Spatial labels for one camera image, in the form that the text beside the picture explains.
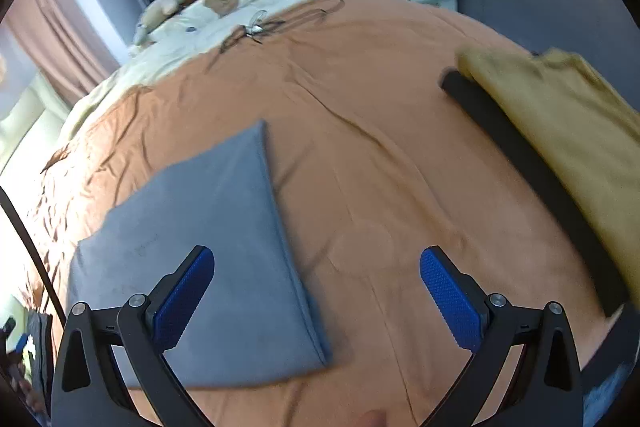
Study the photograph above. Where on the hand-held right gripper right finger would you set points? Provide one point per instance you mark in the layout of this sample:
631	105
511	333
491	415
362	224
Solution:
450	302

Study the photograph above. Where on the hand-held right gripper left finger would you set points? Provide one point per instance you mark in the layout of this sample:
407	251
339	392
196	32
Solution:
185	297

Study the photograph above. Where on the grey T-shirt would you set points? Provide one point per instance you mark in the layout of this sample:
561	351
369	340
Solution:
225	217

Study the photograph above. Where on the person's right hand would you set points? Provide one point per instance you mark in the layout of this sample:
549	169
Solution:
372	419

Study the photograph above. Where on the black printed folded T-shirt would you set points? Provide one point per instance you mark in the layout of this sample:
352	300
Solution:
42	332

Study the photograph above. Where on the black folded garment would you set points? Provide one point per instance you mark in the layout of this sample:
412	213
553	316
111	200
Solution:
525	167

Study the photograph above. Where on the orange-brown blanket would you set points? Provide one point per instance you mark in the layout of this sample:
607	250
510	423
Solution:
375	132

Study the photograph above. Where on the mustard folded shirt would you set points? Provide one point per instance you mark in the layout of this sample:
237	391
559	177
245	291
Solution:
565	132

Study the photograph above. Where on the cream duvet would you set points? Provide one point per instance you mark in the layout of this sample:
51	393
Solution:
125	77

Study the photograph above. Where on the cream padded headboard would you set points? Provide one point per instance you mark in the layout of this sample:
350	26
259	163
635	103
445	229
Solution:
30	127

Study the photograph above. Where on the pink curtain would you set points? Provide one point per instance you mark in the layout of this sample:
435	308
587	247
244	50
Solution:
65	42

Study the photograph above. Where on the beige plush toy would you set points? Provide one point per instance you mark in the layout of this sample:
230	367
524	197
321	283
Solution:
160	9

